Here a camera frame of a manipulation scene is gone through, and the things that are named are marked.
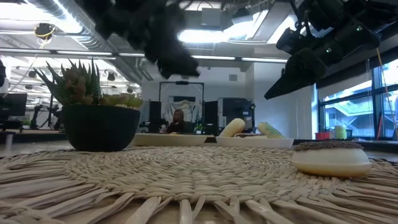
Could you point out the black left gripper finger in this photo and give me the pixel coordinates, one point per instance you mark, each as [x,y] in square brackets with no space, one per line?
[180,67]

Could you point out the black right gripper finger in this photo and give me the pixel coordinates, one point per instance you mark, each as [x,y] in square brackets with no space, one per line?
[289,84]

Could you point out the large mint frosted donut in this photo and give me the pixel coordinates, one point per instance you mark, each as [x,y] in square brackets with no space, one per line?
[269,130]

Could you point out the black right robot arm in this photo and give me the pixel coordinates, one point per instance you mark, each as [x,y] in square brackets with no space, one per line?
[351,31]

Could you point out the long ceiling light bar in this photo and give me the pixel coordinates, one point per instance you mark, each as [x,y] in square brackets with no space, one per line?
[217,57]

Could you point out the silver draped cloth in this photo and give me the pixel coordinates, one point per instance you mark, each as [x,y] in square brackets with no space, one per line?
[191,109]

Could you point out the black tall speaker box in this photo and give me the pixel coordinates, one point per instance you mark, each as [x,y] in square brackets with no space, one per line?
[155,109]

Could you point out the person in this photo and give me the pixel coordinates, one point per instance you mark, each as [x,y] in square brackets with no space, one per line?
[177,124]

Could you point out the grey ceiling box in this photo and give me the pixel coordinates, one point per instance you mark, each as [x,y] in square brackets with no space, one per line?
[211,17]

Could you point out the black machine cabinet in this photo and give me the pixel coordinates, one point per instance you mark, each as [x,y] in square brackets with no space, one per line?
[234,109]

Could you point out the black ceiling spotlight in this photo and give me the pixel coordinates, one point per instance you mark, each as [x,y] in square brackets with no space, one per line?
[111,76]

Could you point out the red container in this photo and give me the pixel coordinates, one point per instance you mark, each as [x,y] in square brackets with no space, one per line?
[321,136]

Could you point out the small potted plant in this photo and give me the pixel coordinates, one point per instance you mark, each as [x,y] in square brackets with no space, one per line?
[199,128]

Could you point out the flat donut with brown topping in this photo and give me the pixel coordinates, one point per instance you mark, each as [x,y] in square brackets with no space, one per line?
[248,135]

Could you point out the light green round succulent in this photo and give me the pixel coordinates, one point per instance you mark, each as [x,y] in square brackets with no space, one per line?
[124,100]

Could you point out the white plate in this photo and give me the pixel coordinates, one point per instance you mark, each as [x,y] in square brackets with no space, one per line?
[255,143]
[171,140]

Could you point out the light green cup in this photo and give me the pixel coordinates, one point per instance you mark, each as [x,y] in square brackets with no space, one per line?
[340,132]

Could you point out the chocolate sprinkle topped donut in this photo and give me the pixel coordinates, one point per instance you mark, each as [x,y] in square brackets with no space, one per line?
[331,161]

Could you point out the spiky green succulent plant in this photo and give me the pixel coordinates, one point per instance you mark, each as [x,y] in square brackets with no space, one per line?
[77,84]

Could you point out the black plant pot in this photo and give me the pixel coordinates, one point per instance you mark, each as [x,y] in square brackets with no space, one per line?
[99,127]

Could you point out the round woven straw placemat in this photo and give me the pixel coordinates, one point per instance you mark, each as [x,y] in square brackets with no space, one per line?
[155,177]

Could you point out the background black robot arms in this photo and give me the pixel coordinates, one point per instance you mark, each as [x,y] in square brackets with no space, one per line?
[46,116]

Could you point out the black computer monitor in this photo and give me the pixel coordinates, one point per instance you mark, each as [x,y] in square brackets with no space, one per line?
[14,104]

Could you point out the black frame stand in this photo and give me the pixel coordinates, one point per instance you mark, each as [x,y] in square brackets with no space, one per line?
[182,82]

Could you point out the grey square wall speaker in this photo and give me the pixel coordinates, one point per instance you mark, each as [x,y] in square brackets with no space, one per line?
[233,77]

